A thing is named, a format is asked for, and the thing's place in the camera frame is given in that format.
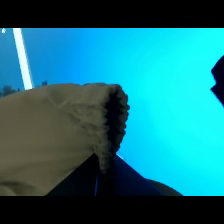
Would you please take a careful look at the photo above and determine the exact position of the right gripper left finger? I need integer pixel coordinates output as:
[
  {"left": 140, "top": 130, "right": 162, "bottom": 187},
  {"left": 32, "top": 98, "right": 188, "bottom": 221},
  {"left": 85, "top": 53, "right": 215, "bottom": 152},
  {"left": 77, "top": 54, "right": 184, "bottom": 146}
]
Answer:
[{"left": 47, "top": 153, "right": 101, "bottom": 197}]

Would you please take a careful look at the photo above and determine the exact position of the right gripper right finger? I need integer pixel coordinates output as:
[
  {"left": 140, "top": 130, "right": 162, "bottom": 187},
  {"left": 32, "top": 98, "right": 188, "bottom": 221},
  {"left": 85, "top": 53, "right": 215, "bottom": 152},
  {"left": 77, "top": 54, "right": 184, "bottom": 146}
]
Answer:
[{"left": 97, "top": 154, "right": 165, "bottom": 197}]

